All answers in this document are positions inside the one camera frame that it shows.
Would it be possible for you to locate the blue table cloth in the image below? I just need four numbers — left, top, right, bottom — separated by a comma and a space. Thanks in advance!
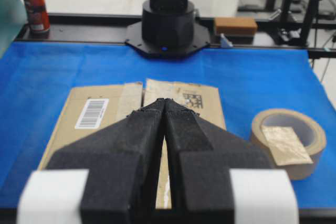
1, 42, 335, 208

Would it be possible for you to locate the red drink can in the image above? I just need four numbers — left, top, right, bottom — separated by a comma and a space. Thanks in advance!
23, 0, 50, 33

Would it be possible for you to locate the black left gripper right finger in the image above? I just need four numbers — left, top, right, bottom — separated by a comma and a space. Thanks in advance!
163, 98, 300, 224

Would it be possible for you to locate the black tripod stand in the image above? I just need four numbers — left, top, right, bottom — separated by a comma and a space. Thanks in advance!
277, 0, 336, 46

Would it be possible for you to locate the brown packing tape roll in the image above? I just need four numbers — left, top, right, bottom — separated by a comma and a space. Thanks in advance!
249, 109, 327, 180

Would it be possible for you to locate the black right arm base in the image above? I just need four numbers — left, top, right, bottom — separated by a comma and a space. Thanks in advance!
125, 0, 210, 58

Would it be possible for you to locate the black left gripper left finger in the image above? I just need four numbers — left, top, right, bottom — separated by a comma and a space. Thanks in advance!
17, 98, 165, 224

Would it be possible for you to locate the brown sponge block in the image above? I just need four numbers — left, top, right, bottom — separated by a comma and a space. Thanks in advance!
213, 17, 258, 43

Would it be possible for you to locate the brown cardboard box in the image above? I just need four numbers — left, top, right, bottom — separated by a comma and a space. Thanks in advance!
37, 79, 226, 196

